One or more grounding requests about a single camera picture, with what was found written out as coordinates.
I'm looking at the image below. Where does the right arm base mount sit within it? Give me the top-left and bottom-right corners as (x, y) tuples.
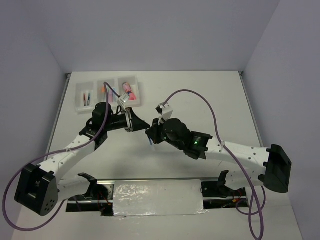
(200, 170), (249, 210)

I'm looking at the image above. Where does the orange highlighter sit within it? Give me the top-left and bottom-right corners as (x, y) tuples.
(101, 86), (106, 102)

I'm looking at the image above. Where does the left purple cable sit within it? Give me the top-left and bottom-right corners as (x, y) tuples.
(1, 81), (126, 231)

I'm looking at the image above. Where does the silver foil cover plate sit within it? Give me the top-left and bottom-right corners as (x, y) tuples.
(113, 179), (205, 217)

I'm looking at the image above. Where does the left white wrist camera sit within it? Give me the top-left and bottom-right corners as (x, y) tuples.
(117, 92), (130, 108)

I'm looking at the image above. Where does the red gel pen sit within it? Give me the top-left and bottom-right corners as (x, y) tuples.
(83, 93), (87, 107)

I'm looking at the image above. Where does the teal gel pen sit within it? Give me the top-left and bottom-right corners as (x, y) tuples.
(86, 92), (91, 107)

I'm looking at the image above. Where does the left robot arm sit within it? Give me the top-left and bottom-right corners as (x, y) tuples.
(14, 102), (150, 216)

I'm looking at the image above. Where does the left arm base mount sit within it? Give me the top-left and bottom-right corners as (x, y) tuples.
(66, 173), (115, 217)

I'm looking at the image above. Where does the white three-compartment tray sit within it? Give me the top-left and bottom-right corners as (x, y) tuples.
(74, 75), (141, 113)

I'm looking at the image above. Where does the blue highlighter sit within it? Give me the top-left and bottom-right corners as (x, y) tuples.
(112, 87), (118, 103)

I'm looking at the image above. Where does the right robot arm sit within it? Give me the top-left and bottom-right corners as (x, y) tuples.
(145, 118), (292, 196)

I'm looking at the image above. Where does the pink glue stick tube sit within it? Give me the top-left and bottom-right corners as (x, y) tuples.
(122, 82), (137, 101)

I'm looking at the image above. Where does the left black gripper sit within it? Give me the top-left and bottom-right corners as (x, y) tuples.
(104, 107), (150, 133)

